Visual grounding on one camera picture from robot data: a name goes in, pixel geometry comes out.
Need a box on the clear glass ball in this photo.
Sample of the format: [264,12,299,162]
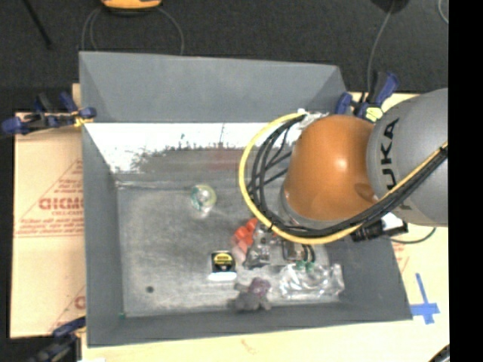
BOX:
[189,183,218,218]

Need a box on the clear plastic packet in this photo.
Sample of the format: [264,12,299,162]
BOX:
[278,262,346,300]

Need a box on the grey metal bin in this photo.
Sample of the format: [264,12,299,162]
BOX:
[78,51,413,348]

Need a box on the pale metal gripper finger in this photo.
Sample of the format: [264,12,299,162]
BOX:
[251,228,273,249]
[242,247,271,270]

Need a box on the red and pink ridged block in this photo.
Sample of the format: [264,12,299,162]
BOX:
[230,218,260,262]

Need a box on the brown cardboard board red print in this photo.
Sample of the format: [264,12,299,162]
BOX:
[9,83,450,339]

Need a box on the black and yellow tape measure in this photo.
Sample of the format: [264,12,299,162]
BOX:
[207,250,238,283]

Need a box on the purple grey toy animal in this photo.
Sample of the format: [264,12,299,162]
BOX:
[227,276,273,314]

